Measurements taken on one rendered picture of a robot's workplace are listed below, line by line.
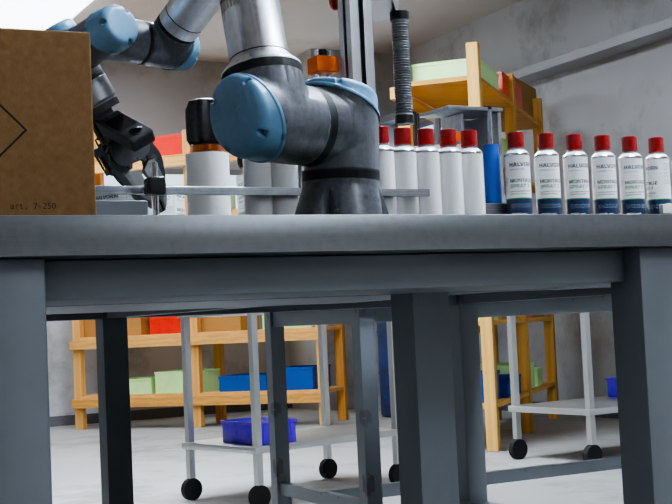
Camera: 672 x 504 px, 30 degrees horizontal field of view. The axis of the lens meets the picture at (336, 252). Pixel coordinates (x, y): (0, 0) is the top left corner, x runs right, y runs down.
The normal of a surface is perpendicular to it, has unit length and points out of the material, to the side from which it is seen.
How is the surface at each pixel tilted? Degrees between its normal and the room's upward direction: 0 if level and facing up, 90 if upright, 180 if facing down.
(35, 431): 90
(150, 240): 90
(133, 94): 90
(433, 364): 90
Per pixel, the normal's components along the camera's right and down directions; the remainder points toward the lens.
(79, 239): 0.46, -0.07
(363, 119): 0.67, -0.09
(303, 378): -0.33, -0.04
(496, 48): -0.89, 0.01
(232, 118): -0.69, 0.10
